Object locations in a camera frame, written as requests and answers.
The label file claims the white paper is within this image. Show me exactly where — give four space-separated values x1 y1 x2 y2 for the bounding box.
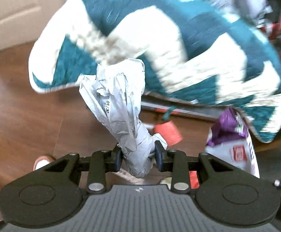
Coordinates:
79 59 167 178

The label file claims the person's foot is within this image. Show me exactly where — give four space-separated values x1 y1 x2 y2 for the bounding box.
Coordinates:
33 155 56 171

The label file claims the grey bed frame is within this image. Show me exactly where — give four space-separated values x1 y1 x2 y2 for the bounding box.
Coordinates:
141 101 224 121

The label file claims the red foam fruit net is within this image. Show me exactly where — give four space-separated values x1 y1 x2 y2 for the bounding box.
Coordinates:
154 120 182 147

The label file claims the teal white quilt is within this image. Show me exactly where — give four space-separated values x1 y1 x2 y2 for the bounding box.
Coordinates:
28 0 281 143

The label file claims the purple white snack bag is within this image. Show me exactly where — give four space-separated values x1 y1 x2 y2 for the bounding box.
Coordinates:
205 107 260 177

